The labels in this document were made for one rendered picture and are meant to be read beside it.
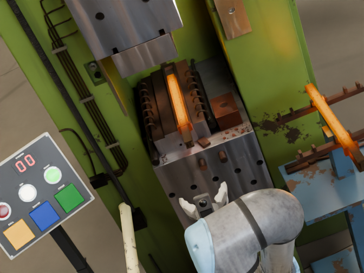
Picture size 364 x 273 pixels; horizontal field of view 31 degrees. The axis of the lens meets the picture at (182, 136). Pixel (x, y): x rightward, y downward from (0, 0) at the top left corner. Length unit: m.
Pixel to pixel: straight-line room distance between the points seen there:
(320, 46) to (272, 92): 1.76
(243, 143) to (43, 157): 0.69
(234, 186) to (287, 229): 1.08
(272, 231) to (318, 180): 1.04
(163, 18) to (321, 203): 0.83
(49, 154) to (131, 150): 0.40
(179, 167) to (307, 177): 0.46
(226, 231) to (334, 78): 2.67
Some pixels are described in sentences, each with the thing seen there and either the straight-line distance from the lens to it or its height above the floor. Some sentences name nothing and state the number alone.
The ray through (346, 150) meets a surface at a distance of 2.05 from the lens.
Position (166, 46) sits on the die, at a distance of 2.09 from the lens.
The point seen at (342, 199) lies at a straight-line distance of 2.28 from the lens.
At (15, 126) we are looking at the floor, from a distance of 4.70.
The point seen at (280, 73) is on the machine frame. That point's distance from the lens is 2.41.
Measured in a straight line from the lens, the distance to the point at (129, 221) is 2.58.
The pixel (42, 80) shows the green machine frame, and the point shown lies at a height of 1.30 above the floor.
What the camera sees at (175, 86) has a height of 1.01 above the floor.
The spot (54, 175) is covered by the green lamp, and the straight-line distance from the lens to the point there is 2.21.
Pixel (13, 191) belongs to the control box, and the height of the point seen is 1.12.
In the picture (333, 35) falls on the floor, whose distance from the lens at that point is 4.25.
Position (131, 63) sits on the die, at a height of 1.31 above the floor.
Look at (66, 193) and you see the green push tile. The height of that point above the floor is 1.03.
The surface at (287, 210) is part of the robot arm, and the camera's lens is 1.35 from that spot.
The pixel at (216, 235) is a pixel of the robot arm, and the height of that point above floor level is 1.42.
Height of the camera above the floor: 2.38
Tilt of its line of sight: 38 degrees down
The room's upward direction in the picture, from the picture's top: 25 degrees counter-clockwise
